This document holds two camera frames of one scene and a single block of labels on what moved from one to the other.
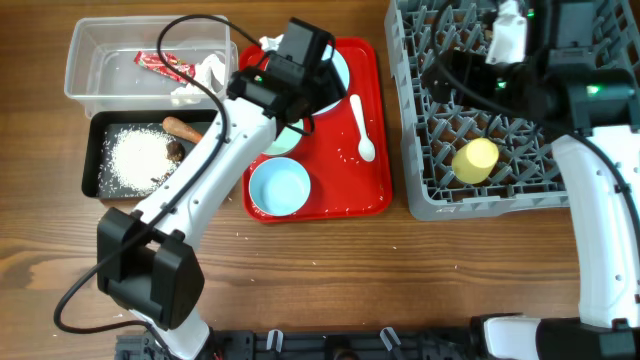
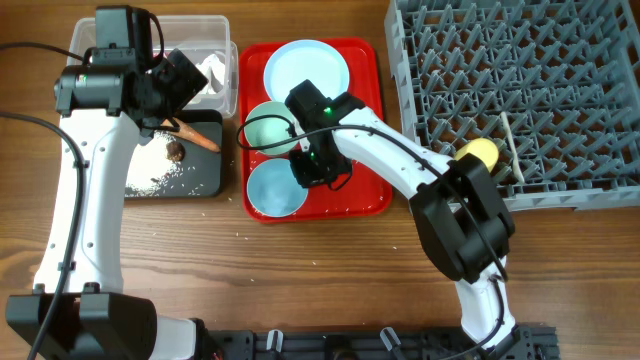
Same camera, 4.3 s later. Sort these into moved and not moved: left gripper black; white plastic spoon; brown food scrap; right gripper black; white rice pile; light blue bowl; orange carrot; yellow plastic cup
Moved: white plastic spoon; right gripper black; left gripper black
Not moved: white rice pile; light blue bowl; yellow plastic cup; brown food scrap; orange carrot
